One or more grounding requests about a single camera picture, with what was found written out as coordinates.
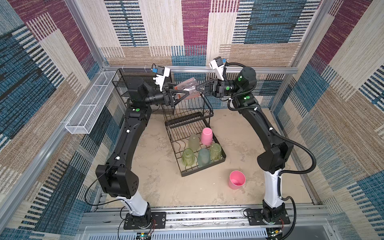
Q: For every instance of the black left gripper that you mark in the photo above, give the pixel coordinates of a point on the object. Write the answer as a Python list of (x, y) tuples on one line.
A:
[(167, 91)]

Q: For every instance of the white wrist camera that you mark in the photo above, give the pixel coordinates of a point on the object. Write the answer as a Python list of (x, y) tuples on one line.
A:
[(161, 74), (218, 64)]

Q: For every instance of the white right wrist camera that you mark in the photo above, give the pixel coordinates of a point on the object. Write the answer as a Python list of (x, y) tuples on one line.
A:
[(218, 64)]

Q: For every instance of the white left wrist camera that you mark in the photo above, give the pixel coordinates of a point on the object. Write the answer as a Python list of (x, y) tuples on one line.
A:
[(161, 74)]

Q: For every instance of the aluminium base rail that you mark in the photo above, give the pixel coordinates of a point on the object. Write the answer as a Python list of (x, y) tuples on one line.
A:
[(313, 222)]

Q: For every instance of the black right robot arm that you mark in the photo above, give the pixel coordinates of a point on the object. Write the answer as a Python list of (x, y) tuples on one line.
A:
[(277, 151)]

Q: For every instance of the teal translucent cup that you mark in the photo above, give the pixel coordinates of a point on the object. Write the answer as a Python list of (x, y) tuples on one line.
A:
[(204, 157)]

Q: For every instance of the pale green translucent cup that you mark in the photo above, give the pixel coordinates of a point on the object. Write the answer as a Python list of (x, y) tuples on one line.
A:
[(194, 143)]

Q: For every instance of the pink cup edge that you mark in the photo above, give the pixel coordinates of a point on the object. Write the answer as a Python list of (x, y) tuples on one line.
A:
[(207, 136)]

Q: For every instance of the translucent pink cup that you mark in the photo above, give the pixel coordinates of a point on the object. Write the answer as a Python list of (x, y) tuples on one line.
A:
[(190, 86)]

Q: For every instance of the black mesh shelf unit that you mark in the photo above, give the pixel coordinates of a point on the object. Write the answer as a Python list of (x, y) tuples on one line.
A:
[(138, 90)]

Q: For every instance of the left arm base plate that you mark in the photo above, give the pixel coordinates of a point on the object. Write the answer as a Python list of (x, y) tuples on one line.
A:
[(156, 220)]

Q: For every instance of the opaque pink cup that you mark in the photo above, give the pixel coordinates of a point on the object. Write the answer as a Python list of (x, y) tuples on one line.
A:
[(236, 180)]

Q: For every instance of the bright green translucent cup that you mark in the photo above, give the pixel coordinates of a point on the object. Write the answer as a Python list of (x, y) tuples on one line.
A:
[(215, 152)]

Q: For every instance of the black wire dish rack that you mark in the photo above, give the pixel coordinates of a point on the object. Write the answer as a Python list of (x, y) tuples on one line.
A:
[(188, 119)]

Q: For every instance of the white wire wall basket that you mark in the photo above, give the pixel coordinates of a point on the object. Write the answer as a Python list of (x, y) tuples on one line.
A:
[(90, 108)]

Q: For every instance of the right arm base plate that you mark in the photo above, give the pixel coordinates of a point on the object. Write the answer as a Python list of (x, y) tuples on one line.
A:
[(265, 216)]

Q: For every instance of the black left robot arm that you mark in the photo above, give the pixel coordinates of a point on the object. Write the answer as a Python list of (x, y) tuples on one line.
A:
[(115, 176)]

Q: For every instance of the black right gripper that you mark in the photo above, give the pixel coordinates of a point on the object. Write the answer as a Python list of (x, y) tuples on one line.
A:
[(216, 87)]

